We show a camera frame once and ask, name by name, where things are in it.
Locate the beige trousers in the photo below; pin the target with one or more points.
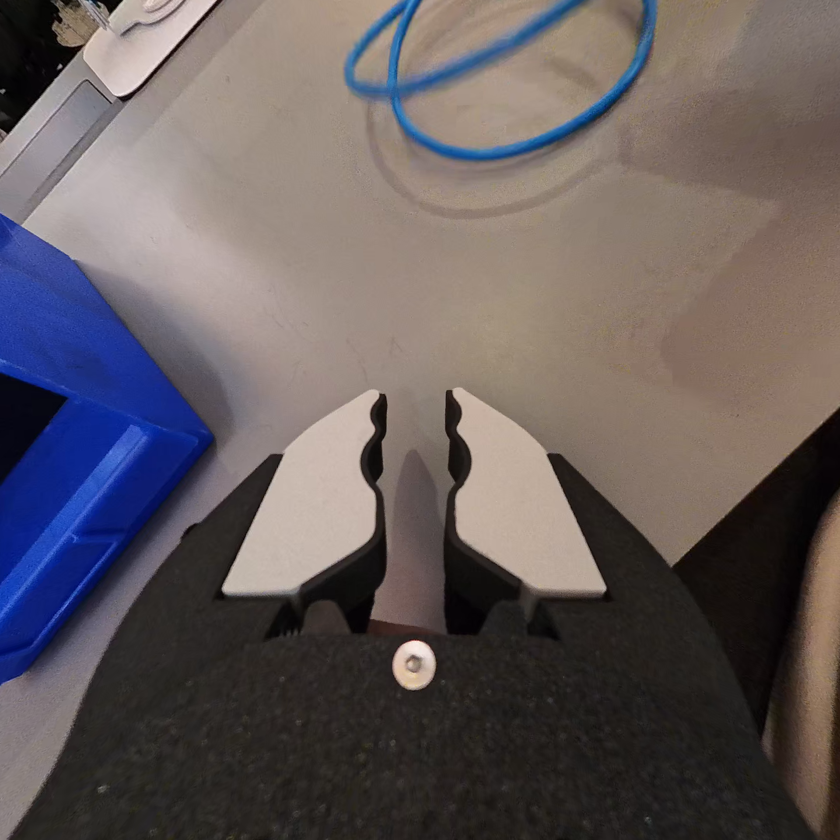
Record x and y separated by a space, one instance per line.
814 656

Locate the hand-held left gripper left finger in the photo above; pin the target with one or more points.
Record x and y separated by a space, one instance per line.
315 518

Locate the white stand base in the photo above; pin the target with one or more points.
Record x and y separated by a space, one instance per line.
138 59

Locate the blue plastic bin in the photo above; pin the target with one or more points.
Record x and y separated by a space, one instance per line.
98 394

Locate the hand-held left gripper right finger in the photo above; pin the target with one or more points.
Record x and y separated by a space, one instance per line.
525 518

